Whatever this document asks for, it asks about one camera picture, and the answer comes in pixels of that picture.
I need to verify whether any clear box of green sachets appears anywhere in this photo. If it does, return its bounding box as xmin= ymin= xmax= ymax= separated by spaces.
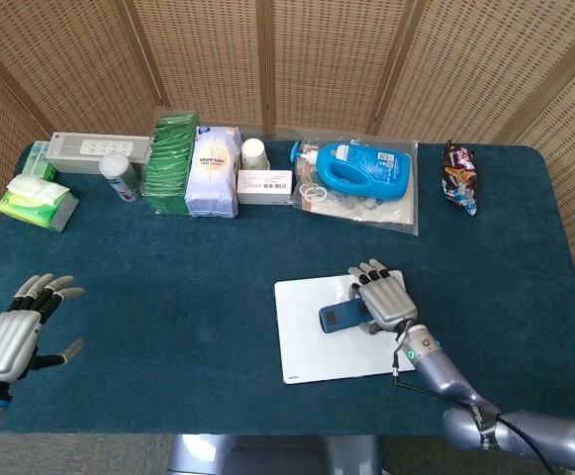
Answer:
xmin=141 ymin=107 xmax=200 ymax=216

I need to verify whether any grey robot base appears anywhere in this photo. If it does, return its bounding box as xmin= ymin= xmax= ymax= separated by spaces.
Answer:
xmin=166 ymin=433 xmax=382 ymax=475

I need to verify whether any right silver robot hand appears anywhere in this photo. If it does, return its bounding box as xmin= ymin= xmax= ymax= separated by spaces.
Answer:
xmin=347 ymin=257 xmax=420 ymax=336

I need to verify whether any blue pump detergent bottle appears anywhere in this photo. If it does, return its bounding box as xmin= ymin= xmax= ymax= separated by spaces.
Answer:
xmin=289 ymin=141 xmax=414 ymax=203

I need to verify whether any dark teal table mat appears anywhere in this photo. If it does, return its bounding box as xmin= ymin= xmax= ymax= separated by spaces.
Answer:
xmin=0 ymin=140 xmax=575 ymax=437

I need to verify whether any blue board eraser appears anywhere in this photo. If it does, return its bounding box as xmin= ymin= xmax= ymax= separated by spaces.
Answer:
xmin=318 ymin=298 xmax=367 ymax=335

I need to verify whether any clear zip plastic bag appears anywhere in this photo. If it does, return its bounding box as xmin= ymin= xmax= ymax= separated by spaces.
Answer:
xmin=289 ymin=129 xmax=420 ymax=237

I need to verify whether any white drawing board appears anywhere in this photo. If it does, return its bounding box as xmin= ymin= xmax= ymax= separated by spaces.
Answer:
xmin=273 ymin=269 xmax=417 ymax=385

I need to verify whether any open green tissue pack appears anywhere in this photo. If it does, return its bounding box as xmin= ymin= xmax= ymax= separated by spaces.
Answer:
xmin=0 ymin=173 xmax=80 ymax=233

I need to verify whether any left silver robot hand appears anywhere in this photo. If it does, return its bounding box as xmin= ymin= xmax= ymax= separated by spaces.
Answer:
xmin=0 ymin=273 xmax=86 ymax=383

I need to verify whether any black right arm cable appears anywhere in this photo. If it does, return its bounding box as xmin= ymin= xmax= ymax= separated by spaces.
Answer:
xmin=390 ymin=321 xmax=555 ymax=475

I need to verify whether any small white bottle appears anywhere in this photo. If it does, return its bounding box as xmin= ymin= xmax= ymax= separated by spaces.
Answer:
xmin=240 ymin=138 xmax=271 ymax=172

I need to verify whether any white lavender paper bag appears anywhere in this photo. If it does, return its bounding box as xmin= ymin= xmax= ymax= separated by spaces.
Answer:
xmin=184 ymin=125 xmax=242 ymax=219

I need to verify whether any woven rattan folding screen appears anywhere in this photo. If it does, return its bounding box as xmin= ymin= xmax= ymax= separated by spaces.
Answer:
xmin=0 ymin=0 xmax=575 ymax=342

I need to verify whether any pale green tissue pack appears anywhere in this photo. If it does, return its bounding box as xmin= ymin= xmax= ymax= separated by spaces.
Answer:
xmin=19 ymin=141 xmax=59 ymax=180

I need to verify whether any small white barcode box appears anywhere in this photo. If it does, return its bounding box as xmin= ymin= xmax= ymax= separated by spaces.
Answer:
xmin=236 ymin=169 xmax=294 ymax=206

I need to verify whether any white-capped spray can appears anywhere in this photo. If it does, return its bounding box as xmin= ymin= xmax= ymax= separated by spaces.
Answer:
xmin=99 ymin=151 xmax=143 ymax=203

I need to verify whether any grey power strip box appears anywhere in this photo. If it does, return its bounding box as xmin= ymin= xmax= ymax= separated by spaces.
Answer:
xmin=45 ymin=131 xmax=152 ymax=174

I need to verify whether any brown snack bag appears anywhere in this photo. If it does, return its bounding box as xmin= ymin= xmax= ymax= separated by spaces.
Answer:
xmin=440 ymin=140 xmax=479 ymax=218

